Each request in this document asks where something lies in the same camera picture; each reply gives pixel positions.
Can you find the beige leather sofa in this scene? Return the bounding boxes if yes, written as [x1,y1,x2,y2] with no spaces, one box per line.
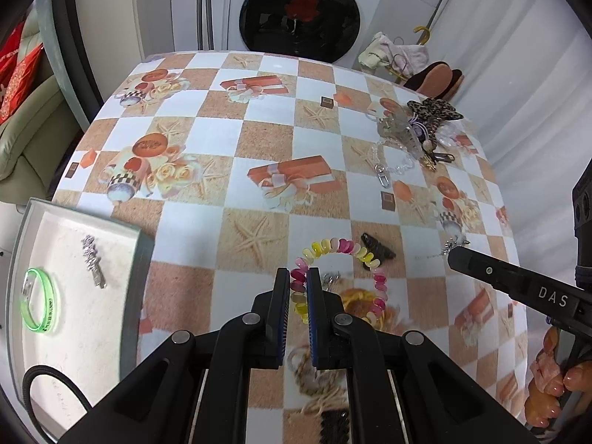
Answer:
[0,14,84,181]

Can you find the silver charm brooch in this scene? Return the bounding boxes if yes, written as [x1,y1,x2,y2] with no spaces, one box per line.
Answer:
[439,236,470,256]

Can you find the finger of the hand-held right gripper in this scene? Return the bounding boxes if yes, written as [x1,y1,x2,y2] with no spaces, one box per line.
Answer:
[447,246,586,329]

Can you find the black elastic hair tie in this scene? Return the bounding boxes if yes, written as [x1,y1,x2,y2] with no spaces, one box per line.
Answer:
[21,364,95,414]

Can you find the clear plastic link chain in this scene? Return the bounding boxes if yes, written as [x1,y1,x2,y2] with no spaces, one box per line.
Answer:
[370,141,417,190]

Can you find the brown braided hair tie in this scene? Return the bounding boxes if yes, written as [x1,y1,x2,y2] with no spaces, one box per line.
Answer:
[287,347,352,417]

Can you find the black beaded hair clip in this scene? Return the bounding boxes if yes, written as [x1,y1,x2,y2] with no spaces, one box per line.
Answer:
[319,408,352,444]

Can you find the grey white jewelry tray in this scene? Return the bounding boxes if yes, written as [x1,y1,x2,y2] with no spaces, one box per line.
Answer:
[4,198,155,426]

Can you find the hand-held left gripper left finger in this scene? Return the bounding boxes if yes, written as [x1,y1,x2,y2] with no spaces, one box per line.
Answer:
[60,267,292,444]

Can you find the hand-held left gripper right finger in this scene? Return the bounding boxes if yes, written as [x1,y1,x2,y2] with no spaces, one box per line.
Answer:
[306,267,541,444]

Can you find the red handled grey pole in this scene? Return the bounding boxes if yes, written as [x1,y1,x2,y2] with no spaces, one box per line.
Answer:
[175,0,216,51]

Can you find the brown slipper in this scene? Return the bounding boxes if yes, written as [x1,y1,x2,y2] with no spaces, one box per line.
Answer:
[406,61,456,101]
[444,69,464,102]

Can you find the white curtain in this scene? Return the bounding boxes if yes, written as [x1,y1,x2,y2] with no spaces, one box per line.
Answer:
[455,0,592,195]

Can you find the green translucent bracelet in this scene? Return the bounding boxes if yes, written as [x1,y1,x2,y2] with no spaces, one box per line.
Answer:
[19,267,57,334]

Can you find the person's right hand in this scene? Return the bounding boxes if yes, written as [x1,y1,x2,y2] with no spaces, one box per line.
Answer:
[525,326,592,431]

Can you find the red patterned pillow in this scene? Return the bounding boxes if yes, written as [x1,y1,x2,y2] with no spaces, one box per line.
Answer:
[0,21,44,125]

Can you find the white washing machine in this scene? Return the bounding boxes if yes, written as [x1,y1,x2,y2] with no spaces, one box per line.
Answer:
[170,0,465,68]

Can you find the leopard print hair bow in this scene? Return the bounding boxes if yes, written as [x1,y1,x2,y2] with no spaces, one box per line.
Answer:
[407,97,464,123]

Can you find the grey translucent claw clip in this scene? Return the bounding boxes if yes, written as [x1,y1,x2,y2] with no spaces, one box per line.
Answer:
[377,113,424,160]

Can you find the multicolour spiral hair tie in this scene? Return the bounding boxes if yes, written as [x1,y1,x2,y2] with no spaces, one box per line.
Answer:
[289,237,389,327]

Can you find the pale crumpled cloth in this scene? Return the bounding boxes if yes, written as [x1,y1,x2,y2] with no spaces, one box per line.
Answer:
[358,31,431,72]

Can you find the black claw hair clip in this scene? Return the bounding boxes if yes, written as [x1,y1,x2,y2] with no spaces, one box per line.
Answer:
[360,232,397,271]

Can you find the clear spiral hair tie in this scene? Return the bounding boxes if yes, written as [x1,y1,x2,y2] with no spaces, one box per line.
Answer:
[435,122,458,149]

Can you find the white navy hair tie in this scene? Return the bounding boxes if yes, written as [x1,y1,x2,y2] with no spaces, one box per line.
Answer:
[411,120,435,149]

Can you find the silver rhinestone hair clip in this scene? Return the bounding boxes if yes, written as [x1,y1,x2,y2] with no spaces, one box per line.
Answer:
[81,235,107,290]

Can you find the checkered printed tablecloth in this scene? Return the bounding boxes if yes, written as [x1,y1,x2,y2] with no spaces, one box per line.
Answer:
[51,51,530,444]

